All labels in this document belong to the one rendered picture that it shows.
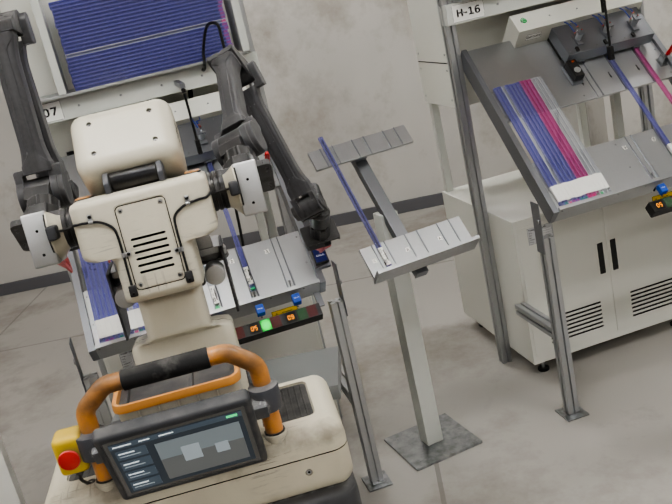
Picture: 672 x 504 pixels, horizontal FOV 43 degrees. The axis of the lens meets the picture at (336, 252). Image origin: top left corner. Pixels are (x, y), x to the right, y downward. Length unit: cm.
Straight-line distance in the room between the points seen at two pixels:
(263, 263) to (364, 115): 315
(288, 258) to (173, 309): 80
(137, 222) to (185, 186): 12
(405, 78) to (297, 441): 425
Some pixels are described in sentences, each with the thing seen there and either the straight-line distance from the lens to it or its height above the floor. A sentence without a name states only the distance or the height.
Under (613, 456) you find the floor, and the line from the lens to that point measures 281.
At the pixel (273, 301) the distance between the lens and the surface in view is 250.
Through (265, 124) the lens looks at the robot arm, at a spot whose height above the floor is 123.
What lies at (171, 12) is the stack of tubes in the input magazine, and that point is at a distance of 280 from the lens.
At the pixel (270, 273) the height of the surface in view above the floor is 77.
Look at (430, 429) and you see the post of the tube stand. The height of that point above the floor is 7.
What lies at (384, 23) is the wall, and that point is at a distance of 555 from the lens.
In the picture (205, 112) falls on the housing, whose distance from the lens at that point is 281.
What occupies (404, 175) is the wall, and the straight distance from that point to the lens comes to 568.
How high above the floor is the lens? 153
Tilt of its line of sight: 17 degrees down
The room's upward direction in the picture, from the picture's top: 13 degrees counter-clockwise
